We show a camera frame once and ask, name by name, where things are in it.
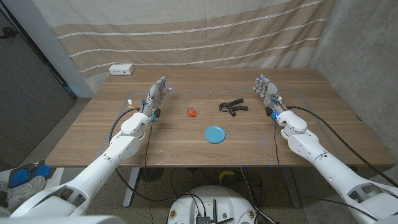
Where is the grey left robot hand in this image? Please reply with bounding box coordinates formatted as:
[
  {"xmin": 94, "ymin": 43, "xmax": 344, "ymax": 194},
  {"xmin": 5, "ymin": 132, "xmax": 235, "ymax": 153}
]
[{"xmin": 141, "ymin": 76, "xmax": 173, "ymax": 121}]

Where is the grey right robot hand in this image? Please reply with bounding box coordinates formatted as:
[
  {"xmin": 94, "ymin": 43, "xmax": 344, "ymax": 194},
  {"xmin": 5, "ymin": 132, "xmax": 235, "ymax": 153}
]
[{"xmin": 252, "ymin": 73, "xmax": 289, "ymax": 118}]

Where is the black hand grip exerciser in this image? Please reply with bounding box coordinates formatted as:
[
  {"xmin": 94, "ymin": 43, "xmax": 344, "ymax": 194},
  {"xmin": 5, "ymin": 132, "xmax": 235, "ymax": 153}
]
[{"xmin": 218, "ymin": 98, "xmax": 249, "ymax": 118}]

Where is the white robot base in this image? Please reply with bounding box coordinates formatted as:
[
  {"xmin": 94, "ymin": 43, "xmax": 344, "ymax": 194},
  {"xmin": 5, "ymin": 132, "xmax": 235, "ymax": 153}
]
[{"xmin": 167, "ymin": 185, "xmax": 258, "ymax": 224}]

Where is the blue dish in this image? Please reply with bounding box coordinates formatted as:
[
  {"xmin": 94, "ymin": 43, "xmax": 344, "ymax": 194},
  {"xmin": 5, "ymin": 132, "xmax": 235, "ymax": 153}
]
[{"xmin": 203, "ymin": 125, "xmax": 226, "ymax": 144}]

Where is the white power strip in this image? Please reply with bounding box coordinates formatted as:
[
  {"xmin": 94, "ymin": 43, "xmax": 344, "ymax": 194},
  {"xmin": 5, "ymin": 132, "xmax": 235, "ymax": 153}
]
[{"xmin": 108, "ymin": 63, "xmax": 135, "ymax": 76}]

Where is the beige striped backdrop cloth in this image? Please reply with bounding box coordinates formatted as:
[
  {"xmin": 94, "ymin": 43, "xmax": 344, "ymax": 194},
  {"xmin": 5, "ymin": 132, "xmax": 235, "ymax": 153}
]
[{"xmin": 32, "ymin": 0, "xmax": 335, "ymax": 82}]

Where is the black round floor fan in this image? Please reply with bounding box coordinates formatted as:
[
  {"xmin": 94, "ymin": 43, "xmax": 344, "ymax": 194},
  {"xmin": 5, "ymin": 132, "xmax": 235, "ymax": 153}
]
[{"xmin": 139, "ymin": 167, "xmax": 165, "ymax": 183}]

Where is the white table leg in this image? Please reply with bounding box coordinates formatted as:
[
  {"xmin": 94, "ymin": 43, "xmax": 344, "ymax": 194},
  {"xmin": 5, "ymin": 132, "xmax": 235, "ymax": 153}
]
[{"xmin": 123, "ymin": 167, "xmax": 141, "ymax": 208}]

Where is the yellow banana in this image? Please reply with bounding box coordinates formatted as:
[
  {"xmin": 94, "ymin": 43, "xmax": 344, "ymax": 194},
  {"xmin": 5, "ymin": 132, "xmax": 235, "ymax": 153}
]
[{"xmin": 218, "ymin": 170, "xmax": 236, "ymax": 184}]

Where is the grey table leg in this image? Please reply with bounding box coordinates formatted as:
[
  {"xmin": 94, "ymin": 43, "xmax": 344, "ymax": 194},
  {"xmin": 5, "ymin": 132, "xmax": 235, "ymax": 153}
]
[{"xmin": 281, "ymin": 166, "xmax": 302, "ymax": 208}]

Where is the dark grey door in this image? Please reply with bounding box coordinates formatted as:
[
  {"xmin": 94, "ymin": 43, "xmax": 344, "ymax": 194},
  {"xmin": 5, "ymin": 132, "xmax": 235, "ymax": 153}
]
[{"xmin": 0, "ymin": 9, "xmax": 77, "ymax": 170}]

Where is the blue and black pad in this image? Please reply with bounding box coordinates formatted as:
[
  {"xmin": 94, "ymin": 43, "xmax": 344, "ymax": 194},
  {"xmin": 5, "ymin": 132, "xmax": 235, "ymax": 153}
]
[{"xmin": 8, "ymin": 160, "xmax": 52, "ymax": 189}]

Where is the grey crumpled cloth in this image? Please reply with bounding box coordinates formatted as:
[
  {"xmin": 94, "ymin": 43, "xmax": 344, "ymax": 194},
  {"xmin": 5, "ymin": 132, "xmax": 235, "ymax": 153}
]
[{"xmin": 0, "ymin": 175, "xmax": 47, "ymax": 212}]

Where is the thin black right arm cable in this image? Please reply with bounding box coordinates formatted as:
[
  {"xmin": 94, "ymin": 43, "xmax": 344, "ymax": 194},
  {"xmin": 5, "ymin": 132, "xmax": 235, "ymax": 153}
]
[{"xmin": 272, "ymin": 119, "xmax": 284, "ymax": 181}]

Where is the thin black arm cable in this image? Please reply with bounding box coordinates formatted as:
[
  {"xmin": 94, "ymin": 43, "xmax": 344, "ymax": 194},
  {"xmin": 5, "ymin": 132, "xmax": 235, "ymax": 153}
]
[
  {"xmin": 143, "ymin": 119, "xmax": 155, "ymax": 170},
  {"xmin": 272, "ymin": 119, "xmax": 284, "ymax": 181}
]

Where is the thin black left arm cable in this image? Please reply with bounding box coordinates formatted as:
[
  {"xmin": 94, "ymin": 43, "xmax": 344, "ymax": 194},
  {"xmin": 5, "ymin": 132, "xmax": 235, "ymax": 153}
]
[{"xmin": 143, "ymin": 119, "xmax": 155, "ymax": 170}]

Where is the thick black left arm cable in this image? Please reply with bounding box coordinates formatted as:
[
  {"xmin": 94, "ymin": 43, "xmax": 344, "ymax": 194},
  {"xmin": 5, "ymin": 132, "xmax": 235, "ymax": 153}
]
[{"xmin": 108, "ymin": 107, "xmax": 178, "ymax": 203}]

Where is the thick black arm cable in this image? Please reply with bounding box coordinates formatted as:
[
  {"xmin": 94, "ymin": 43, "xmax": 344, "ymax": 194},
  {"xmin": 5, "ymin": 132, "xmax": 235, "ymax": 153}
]
[
  {"xmin": 285, "ymin": 105, "xmax": 398, "ymax": 188},
  {"xmin": 108, "ymin": 107, "xmax": 178, "ymax": 203}
]

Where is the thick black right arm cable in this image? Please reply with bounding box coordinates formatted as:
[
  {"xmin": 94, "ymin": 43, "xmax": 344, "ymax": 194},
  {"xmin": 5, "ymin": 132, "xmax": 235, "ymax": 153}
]
[{"xmin": 285, "ymin": 105, "xmax": 398, "ymax": 188}]

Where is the white door frame post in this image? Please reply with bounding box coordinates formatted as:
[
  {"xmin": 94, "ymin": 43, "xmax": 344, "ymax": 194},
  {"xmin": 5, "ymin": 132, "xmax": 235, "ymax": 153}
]
[{"xmin": 2, "ymin": 0, "xmax": 95, "ymax": 99}]

